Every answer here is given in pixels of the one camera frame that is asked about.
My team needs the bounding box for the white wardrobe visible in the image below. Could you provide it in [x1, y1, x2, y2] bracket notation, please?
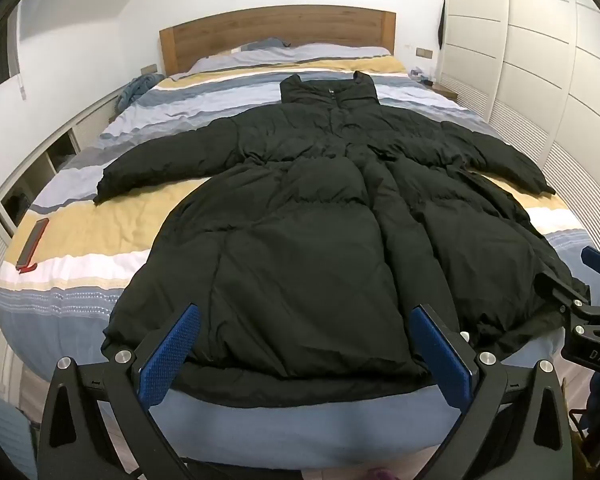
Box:
[439, 0, 600, 250]

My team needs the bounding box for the striped duvet on bed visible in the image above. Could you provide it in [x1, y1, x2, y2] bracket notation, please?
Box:
[0, 54, 600, 469]

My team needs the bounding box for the wall socket plate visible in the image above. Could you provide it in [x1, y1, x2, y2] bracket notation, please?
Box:
[416, 48, 434, 58]

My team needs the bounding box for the blue clothes pile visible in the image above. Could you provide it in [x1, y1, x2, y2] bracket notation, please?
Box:
[114, 73, 166, 114]

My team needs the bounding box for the black puffer coat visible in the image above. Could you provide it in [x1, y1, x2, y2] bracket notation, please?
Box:
[96, 73, 588, 408]

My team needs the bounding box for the smartphone in red case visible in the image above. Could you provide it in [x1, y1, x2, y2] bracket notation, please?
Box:
[16, 218, 50, 273]

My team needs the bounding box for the white low shelf unit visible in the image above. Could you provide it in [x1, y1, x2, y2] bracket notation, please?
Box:
[0, 87, 122, 405]

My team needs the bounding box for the grey blue pillow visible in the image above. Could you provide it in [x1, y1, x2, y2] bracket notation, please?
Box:
[186, 38, 390, 75]

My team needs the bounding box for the wooden headboard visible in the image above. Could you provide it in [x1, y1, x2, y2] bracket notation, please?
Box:
[159, 4, 396, 76]

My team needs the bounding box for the wooden nightstand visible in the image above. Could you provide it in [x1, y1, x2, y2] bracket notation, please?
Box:
[431, 82, 458, 102]

